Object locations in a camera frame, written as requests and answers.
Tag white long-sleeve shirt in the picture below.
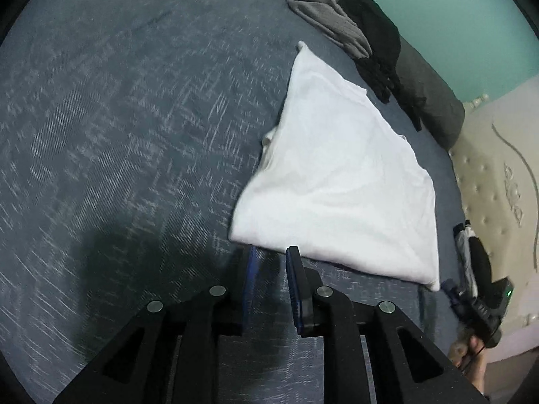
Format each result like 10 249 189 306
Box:
229 40 442 293

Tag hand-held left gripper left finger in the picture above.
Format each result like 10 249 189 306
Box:
53 244 258 404

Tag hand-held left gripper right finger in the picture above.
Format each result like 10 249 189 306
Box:
285 245 489 404

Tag cream tufted headboard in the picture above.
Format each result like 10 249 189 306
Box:
447 79 539 363

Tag person's right hand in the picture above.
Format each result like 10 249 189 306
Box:
448 333 489 393

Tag dark grey duvet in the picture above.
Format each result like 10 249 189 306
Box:
248 0 467 149

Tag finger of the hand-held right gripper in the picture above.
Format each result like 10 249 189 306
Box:
441 279 479 315

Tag blue woven bed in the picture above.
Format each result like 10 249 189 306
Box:
0 0 476 404

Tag black garment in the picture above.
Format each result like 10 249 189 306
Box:
337 0 427 133

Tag grey ribbed garment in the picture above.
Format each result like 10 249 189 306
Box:
283 0 374 60

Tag folded black and white clothes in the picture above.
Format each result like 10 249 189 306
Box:
452 218 494 300

